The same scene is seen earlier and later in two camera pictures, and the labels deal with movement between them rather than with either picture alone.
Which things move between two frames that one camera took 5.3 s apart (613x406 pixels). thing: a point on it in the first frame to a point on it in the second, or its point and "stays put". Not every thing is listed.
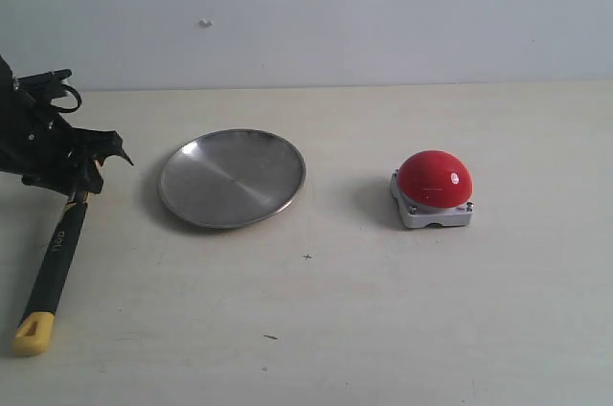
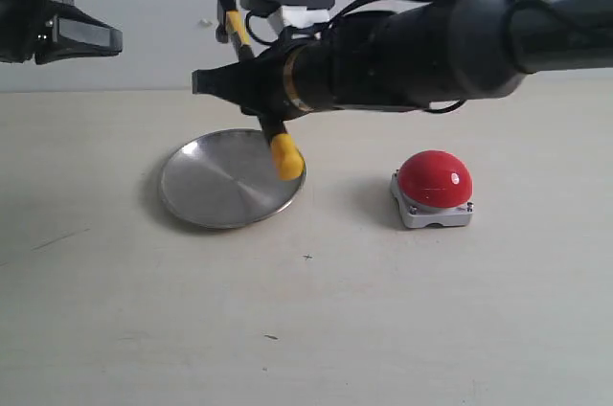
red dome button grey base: [432, 187] stays put
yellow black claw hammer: [34, 334] to [287, 162]
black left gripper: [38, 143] to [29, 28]
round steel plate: [232, 177] stays put
